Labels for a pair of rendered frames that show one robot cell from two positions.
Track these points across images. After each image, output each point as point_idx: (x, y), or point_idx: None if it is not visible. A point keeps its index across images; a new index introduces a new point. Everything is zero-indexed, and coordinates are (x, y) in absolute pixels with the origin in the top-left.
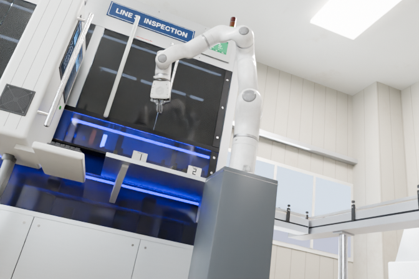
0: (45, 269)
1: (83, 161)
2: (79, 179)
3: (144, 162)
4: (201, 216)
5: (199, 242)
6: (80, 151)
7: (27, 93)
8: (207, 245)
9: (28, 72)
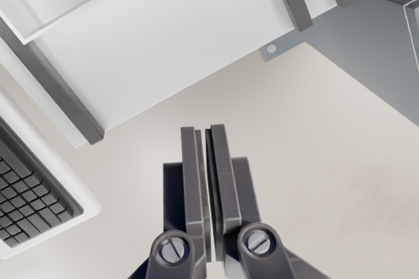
0: None
1: (80, 180)
2: None
3: (195, 81)
4: (355, 13)
5: (334, 18)
6: (82, 213)
7: None
8: (345, 58)
9: None
